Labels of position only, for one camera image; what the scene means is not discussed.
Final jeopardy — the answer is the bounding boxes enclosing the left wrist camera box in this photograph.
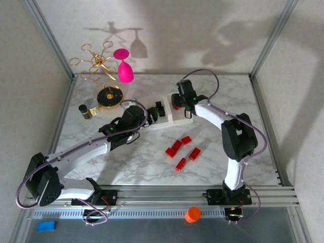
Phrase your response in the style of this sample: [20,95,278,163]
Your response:
[124,105,143,120]

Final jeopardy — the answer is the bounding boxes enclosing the pink wine glass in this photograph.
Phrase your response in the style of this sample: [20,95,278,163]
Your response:
[113,48,135,84]

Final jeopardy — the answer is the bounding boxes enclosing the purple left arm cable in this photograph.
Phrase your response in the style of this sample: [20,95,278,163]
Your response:
[15,99,149,226]

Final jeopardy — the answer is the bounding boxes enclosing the gold wire glass rack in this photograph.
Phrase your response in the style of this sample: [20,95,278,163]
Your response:
[68,41,125,109]

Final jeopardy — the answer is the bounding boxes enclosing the blue sponge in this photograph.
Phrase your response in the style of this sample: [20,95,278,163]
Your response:
[36,220,57,233]

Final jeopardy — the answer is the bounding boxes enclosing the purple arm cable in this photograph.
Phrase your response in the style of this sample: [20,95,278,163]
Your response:
[15,99,149,226]
[183,68,268,225]

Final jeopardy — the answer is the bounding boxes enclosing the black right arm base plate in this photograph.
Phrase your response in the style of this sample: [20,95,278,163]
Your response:
[206,188,253,206]

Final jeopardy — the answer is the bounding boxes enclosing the grey slotted cable duct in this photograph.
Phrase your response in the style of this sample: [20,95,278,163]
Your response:
[32,208,228,220]

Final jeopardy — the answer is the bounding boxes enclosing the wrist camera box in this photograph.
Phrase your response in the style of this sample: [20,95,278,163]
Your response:
[124,105,143,120]
[176,79,195,96]

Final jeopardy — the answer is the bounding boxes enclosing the silver-lid gold tin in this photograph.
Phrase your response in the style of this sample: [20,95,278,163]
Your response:
[84,98,100,117]

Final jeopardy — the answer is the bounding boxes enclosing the aluminium front rail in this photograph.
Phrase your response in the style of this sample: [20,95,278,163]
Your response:
[22,186,301,209]

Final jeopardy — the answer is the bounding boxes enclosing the orange plastic cup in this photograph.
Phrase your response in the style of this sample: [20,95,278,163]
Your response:
[185,206,202,223]

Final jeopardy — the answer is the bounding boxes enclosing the small black-lid jar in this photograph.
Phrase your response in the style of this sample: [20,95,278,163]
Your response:
[78,104,93,121]

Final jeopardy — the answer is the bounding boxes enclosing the aluminium frame post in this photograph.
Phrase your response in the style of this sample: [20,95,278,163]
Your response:
[249,0,300,78]
[24,0,77,79]

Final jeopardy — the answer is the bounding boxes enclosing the clear plastic bin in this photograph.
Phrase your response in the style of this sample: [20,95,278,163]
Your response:
[147,97,171,131]
[164,93,194,126]

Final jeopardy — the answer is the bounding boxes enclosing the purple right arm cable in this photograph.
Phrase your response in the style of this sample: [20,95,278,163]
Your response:
[183,68,268,225]

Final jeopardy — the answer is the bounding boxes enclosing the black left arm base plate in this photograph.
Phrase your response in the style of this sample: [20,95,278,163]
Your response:
[71,189,118,206]

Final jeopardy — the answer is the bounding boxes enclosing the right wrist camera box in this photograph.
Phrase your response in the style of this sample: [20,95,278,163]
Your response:
[176,79,195,96]

